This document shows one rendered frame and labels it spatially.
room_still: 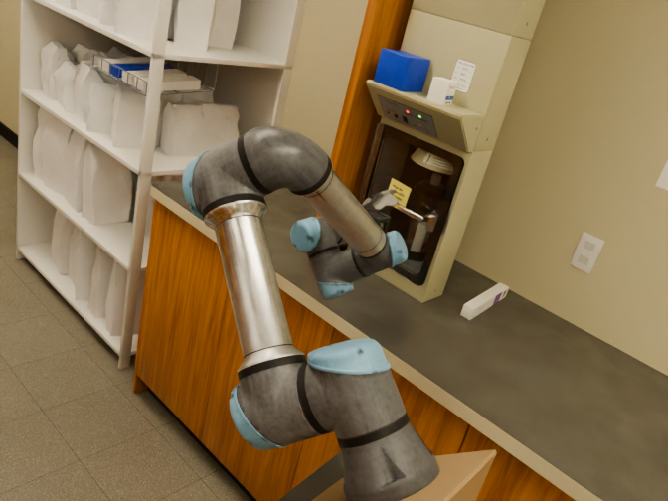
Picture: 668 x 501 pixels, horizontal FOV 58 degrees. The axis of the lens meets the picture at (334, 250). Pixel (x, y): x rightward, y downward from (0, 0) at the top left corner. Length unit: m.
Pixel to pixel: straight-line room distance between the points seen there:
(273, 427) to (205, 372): 1.27
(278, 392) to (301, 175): 0.37
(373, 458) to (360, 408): 0.07
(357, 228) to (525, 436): 0.60
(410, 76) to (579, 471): 1.03
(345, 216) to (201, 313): 1.08
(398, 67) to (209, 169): 0.74
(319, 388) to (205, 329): 1.27
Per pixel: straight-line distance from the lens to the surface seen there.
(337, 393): 0.92
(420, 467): 0.95
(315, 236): 1.36
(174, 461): 2.47
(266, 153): 1.05
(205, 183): 1.09
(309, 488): 1.14
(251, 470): 2.20
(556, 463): 1.43
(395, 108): 1.72
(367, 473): 0.94
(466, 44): 1.70
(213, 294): 2.09
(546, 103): 2.05
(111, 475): 2.41
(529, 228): 2.09
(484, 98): 1.66
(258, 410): 0.99
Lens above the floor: 1.75
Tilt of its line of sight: 24 degrees down
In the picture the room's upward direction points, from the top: 14 degrees clockwise
